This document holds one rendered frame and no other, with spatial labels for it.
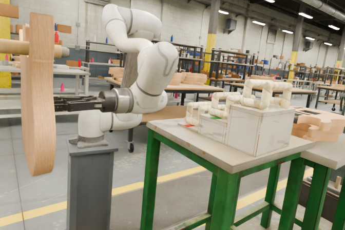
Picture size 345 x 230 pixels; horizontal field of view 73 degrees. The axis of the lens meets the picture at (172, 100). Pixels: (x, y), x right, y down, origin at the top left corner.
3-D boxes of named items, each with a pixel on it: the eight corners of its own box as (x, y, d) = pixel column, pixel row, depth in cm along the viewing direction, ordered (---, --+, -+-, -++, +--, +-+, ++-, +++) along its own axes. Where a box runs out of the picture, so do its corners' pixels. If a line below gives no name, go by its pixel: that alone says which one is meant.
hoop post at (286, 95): (286, 109, 97) (290, 87, 96) (279, 107, 100) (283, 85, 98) (289, 108, 99) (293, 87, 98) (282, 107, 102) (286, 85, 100)
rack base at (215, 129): (225, 145, 98) (228, 123, 96) (196, 133, 110) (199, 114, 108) (259, 136, 115) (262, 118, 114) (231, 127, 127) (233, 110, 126)
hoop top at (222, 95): (215, 99, 105) (216, 92, 104) (210, 98, 108) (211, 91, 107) (241, 98, 118) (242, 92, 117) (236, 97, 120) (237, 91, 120)
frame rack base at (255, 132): (256, 158, 86) (264, 113, 84) (223, 144, 98) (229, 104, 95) (289, 146, 104) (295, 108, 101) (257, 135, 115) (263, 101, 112)
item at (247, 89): (246, 107, 93) (250, 83, 91) (239, 105, 95) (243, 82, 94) (250, 106, 95) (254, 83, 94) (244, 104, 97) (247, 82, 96)
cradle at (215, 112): (226, 120, 100) (227, 113, 99) (206, 114, 108) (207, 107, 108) (231, 119, 102) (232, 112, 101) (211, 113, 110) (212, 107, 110)
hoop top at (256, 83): (249, 87, 92) (250, 79, 91) (242, 86, 94) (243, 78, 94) (274, 87, 104) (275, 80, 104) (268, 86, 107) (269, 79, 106)
